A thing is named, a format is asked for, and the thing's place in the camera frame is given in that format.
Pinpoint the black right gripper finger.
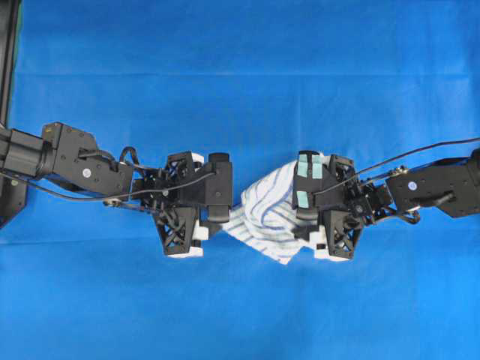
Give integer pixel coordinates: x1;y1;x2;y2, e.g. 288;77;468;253
293;150;330;194
294;190;319;224

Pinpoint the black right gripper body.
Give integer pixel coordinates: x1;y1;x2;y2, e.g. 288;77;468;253
310;154;368;262

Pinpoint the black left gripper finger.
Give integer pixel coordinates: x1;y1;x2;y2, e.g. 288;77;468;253
205;152;233;205
206;205;231;224

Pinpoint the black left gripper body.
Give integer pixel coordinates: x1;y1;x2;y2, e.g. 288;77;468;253
132;151;209;259

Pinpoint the white blue striped towel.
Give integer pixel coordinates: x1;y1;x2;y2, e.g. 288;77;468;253
222;161;333;265

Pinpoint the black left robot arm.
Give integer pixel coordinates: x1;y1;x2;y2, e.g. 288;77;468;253
1;122;233;258

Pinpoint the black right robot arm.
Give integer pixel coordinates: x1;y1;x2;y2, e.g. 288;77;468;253
292;150;479;260

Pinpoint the blue table cloth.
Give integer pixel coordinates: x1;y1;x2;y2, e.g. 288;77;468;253
1;1;479;359

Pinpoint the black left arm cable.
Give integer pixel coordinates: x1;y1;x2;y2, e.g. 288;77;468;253
0;146;218;211

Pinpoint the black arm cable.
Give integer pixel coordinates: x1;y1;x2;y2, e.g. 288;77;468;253
313;136;480;196
0;146;218;211

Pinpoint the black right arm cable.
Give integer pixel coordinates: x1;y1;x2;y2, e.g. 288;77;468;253
313;136;480;196

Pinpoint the black frame post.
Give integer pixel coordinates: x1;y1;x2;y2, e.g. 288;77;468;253
1;0;27;228

